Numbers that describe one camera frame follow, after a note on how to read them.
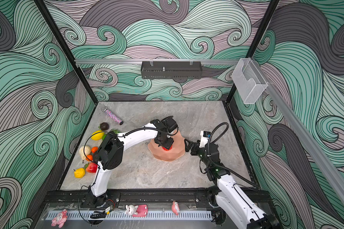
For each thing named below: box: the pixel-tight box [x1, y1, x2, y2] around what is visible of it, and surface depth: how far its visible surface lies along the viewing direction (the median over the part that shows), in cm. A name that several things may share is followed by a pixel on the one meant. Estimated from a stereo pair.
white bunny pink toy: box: [125, 204, 149, 218], surface depth 69 cm
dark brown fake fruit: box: [97, 122, 109, 131], surface depth 102 cm
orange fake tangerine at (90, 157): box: [85, 154, 94, 162], surface depth 87 cm
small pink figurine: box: [171, 200, 181, 217], surface depth 68 cm
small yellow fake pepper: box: [73, 167, 86, 179], surface depth 81 cm
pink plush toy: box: [51, 208, 68, 229], surface depth 67 cm
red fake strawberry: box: [84, 162, 98, 174], surface depth 83 cm
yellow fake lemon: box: [90, 130, 105, 141], surface depth 97 cm
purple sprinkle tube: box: [101, 105, 124, 125], surface depth 109 cm
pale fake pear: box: [79, 145, 92, 161], surface depth 88 cm
